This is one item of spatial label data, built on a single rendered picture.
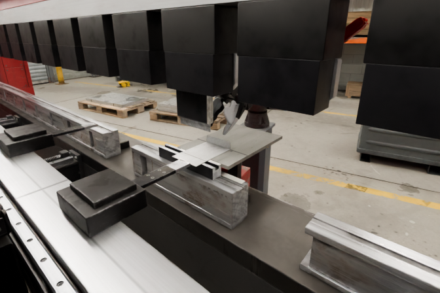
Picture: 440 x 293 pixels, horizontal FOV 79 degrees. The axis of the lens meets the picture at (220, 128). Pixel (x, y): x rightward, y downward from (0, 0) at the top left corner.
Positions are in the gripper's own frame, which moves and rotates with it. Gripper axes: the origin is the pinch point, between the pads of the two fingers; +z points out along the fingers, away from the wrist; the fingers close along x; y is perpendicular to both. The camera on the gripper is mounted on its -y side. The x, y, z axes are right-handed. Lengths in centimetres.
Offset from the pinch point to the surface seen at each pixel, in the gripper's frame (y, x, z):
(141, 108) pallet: -218, -354, -57
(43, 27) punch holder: 27, -74, -12
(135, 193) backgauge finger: 21.4, 6.8, 21.4
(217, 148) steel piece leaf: -1.6, 1.3, 4.7
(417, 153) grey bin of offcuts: -251, 36, -100
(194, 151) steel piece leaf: 2.5, -1.7, 8.2
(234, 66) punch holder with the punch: 17.0, 10.7, -9.1
